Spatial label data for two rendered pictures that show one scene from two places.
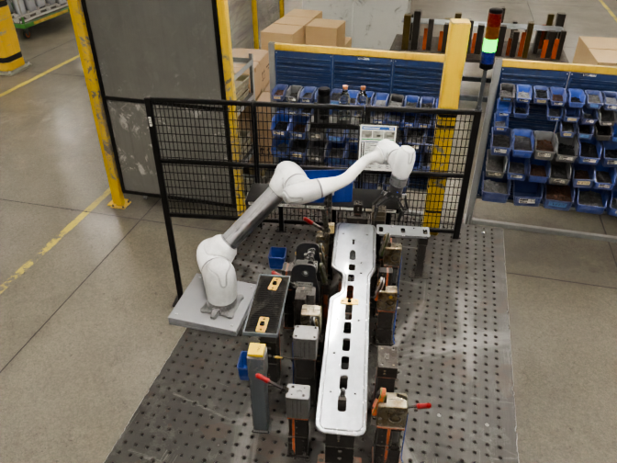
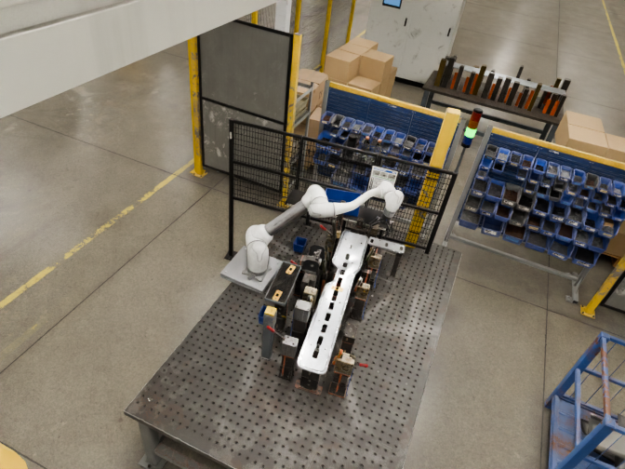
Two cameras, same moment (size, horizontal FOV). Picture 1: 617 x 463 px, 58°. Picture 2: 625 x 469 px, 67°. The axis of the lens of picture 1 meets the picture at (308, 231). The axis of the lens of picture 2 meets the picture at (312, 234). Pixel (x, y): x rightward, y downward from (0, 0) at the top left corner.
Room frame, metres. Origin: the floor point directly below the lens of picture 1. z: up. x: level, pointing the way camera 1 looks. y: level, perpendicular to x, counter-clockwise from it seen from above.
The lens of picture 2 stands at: (-0.38, -0.12, 3.38)
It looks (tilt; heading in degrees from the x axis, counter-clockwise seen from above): 40 degrees down; 4
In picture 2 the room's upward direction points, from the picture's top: 9 degrees clockwise
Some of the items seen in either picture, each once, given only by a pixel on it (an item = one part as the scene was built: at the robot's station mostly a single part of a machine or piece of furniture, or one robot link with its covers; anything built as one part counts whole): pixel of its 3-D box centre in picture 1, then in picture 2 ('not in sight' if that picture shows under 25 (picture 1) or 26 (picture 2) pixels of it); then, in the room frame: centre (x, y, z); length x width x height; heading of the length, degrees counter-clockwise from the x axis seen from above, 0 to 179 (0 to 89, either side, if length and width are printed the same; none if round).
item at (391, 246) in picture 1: (390, 272); (371, 271); (2.34, -0.44, 0.87); 0.12 x 0.09 x 0.35; 84
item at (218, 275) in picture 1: (219, 278); (258, 254); (2.23, 0.45, 0.91); 0.18 x 0.16 x 0.22; 20
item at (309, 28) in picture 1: (309, 65); (359, 85); (6.95, -0.01, 0.52); 1.20 x 0.80 x 1.05; 163
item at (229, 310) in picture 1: (220, 302); (256, 270); (2.21, 0.46, 0.77); 0.22 x 0.18 x 0.06; 165
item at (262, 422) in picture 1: (259, 390); (268, 334); (1.50, 0.20, 0.92); 0.08 x 0.08 x 0.44; 84
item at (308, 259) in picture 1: (307, 293); (312, 276); (2.08, 0.00, 0.94); 0.18 x 0.13 x 0.49; 174
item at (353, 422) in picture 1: (351, 305); (337, 291); (1.93, -0.19, 1.00); 1.38 x 0.22 x 0.02; 174
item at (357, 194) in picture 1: (322, 197); (339, 209); (2.87, -0.09, 1.01); 0.90 x 0.22 x 0.03; 84
